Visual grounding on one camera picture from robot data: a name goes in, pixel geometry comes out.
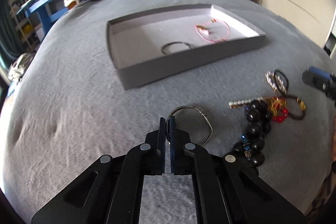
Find silver bangle in tray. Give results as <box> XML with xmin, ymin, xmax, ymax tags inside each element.
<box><xmin>161</xmin><ymin>42</ymin><xmax>193</xmax><ymax>55</ymax></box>

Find round pearl hair clip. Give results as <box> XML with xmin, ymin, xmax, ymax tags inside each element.
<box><xmin>264</xmin><ymin>71</ymin><xmax>287</xmax><ymax>94</ymax></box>

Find large black bead bracelet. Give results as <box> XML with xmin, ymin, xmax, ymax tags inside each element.
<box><xmin>233</xmin><ymin>99</ymin><xmax>274</xmax><ymax>168</ymax></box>

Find silver bangle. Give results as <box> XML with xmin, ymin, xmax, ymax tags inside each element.
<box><xmin>161</xmin><ymin>42</ymin><xmax>193</xmax><ymax>55</ymax></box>
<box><xmin>166</xmin><ymin>105</ymin><xmax>214</xmax><ymax>146</ymax></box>

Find black hair tie with pearl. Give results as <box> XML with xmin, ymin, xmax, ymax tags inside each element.
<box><xmin>273</xmin><ymin>69</ymin><xmax>290</xmax><ymax>96</ymax></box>

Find grey cardboard tray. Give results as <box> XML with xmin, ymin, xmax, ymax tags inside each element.
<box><xmin>106</xmin><ymin>4</ymin><xmax>266</xmax><ymax>90</ymax></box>

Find straight pearl hair clip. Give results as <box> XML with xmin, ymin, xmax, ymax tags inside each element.
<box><xmin>228</xmin><ymin>97</ymin><xmax>269</xmax><ymax>109</ymax></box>

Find white shoes on floor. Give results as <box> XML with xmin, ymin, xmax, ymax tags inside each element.
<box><xmin>7</xmin><ymin>53</ymin><xmax>35</xmax><ymax>81</ymax></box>

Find red bead gold charm bracelet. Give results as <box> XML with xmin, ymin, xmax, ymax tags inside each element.
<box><xmin>267</xmin><ymin>96</ymin><xmax>289</xmax><ymax>123</ymax></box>

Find blue desk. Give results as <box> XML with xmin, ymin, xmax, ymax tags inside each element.
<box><xmin>16</xmin><ymin>0</ymin><xmax>68</xmax><ymax>35</ymax></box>

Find dark red bead bracelet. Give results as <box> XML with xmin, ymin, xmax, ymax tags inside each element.
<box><xmin>284</xmin><ymin>93</ymin><xmax>307</xmax><ymax>121</ymax></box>

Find grey bed cover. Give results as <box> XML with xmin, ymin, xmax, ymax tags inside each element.
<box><xmin>1</xmin><ymin>0</ymin><xmax>335</xmax><ymax>223</ymax></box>

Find white shelf rack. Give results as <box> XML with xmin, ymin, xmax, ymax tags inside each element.
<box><xmin>7</xmin><ymin>0</ymin><xmax>40</xmax><ymax>52</ymax></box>

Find pink string bracelet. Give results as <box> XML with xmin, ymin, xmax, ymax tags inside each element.
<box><xmin>194</xmin><ymin>18</ymin><xmax>231</xmax><ymax>44</ymax></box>

